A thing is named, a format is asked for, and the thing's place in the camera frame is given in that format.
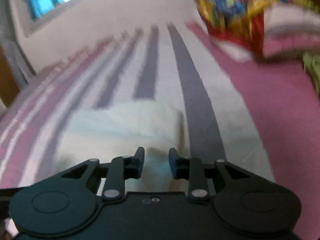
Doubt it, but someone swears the green small garment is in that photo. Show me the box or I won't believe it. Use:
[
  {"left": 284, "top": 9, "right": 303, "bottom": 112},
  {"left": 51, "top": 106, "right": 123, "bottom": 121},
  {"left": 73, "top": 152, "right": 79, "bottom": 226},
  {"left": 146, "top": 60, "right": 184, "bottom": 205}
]
[{"left": 303, "top": 53, "right": 320, "bottom": 96}]

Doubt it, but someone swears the cream white knit sweater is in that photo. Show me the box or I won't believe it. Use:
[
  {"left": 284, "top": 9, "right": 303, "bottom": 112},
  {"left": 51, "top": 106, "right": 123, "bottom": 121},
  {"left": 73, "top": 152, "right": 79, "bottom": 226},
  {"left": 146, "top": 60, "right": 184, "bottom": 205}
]
[{"left": 53, "top": 100, "right": 187, "bottom": 192}]

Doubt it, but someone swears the grey curtain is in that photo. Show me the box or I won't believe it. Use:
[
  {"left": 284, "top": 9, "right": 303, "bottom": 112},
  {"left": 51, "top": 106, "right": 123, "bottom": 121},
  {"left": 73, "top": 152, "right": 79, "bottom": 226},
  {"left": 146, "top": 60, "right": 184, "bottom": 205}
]
[{"left": 1, "top": 0, "right": 35, "bottom": 90}]

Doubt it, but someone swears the pink purple striped bed sheet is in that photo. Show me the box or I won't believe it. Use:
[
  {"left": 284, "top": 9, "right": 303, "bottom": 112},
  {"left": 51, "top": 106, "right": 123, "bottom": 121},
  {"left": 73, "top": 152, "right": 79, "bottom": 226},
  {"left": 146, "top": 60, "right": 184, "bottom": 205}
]
[{"left": 1, "top": 24, "right": 319, "bottom": 239}]

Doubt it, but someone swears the brown wooden door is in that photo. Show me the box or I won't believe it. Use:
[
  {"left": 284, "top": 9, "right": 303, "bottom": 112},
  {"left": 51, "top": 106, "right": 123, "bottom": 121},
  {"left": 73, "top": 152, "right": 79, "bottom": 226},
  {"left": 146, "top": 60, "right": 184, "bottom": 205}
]
[{"left": 0, "top": 48, "right": 20, "bottom": 107}]

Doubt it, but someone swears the pink striped pillow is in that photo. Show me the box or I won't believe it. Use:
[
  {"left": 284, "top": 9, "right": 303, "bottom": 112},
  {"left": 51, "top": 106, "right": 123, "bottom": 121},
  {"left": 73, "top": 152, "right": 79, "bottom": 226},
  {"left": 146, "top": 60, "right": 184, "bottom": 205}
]
[{"left": 263, "top": 4, "right": 319, "bottom": 59}]

